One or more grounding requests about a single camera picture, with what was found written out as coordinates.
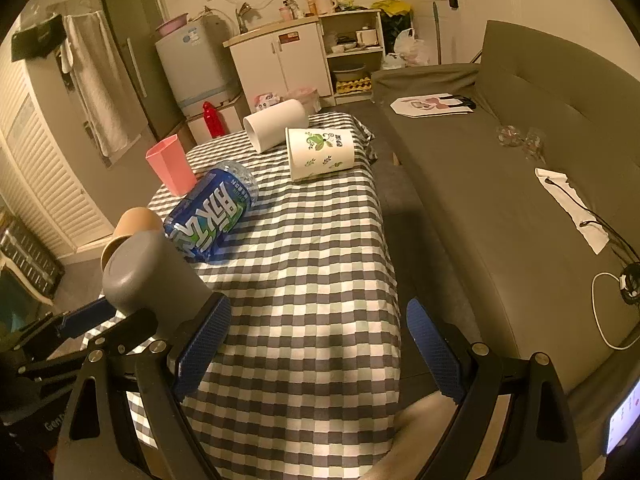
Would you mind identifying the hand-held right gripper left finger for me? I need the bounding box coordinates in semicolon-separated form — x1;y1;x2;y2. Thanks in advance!
55;292;233;480

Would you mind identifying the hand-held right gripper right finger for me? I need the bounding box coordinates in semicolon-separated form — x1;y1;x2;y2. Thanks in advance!
406;299;585;480

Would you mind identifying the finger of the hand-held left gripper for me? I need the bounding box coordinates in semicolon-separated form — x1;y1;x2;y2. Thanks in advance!
17;309;162;386
10;299;121;361

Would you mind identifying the grey cup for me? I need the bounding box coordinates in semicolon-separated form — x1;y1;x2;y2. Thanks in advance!
101;230;213;341

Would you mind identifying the brown paper cup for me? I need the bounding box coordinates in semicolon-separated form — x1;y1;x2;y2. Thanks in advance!
100;207;165;271

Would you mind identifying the pink cup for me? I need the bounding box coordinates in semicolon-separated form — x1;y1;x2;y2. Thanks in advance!
145;134;198;197

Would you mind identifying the white cup with leaf print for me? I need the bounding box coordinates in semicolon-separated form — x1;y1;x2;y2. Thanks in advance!
285;126;357;183

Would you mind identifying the plain white cup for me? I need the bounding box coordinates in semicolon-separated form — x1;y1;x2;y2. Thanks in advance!
243;98;311;153

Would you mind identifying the dark drawer organizer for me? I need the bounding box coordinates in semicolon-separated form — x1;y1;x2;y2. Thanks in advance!
0;217;66;293

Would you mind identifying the checkered tablecloth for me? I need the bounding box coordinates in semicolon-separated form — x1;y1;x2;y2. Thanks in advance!
80;112;403;480

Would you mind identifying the blue label plastic bottle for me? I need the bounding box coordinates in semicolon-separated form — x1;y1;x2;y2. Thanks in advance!
162;160;261;265

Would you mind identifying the white louvred cabinet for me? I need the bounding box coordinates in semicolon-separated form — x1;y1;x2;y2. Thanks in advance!
0;12;118;263

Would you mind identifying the grey sofa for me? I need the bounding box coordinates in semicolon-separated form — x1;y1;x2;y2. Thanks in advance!
370;20;640;461

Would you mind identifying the smartphone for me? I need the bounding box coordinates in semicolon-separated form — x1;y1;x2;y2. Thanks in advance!
602;377;640;458

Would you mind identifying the white paper sheet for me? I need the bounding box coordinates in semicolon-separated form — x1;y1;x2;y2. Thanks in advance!
534;167;611;255

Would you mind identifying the black power plug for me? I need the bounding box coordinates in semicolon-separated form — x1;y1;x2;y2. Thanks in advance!
617;262;640;306

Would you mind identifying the red bottle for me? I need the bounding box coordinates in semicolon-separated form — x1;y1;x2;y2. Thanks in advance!
201;101;227;139

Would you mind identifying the clear plastic wrapper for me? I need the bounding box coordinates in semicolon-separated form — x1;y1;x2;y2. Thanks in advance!
522;127;549;162
495;124;523;149

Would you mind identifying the grey hanging towel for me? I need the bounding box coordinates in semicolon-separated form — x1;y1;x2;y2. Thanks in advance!
62;10;132;158

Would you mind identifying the white printed paper bag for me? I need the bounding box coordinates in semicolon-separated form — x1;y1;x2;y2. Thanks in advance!
390;92;478;118

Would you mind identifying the grey refrigerator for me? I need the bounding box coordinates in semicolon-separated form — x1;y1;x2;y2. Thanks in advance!
95;0;186;142

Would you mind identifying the small white washing machine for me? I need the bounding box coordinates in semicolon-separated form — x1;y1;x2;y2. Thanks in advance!
154;14;242;118

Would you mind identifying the pink waste bin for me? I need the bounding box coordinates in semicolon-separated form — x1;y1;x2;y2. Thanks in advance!
285;87;321;115

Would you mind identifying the yellow egg tray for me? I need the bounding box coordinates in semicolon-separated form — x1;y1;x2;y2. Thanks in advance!
335;77;373;96

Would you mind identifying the grey basin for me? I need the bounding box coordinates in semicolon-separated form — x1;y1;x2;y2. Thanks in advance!
331;63;368;83

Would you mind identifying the white plastic bag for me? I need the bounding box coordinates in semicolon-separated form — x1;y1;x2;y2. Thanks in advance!
382;28;431;70

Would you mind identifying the pink basin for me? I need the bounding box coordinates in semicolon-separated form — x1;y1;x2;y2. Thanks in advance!
154;16;190;37

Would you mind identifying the white sink cabinet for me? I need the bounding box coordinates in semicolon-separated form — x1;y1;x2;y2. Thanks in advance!
222;16;336;108

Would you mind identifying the white open shelf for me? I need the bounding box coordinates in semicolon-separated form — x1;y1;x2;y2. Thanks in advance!
317;8;387;106

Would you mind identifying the metal faucet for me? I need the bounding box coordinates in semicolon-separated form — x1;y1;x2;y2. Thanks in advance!
235;2;266;36

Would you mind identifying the yellow plastic bag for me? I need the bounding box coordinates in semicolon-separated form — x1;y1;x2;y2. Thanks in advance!
371;0;412;17

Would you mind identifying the white cable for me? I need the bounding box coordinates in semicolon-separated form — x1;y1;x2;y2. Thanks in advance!
591;272;640;351

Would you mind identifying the black cable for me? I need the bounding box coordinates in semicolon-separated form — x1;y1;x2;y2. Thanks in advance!
545;175;640;266

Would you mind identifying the black wall-mounted box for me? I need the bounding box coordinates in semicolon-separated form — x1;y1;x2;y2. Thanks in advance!
11;14;66;62

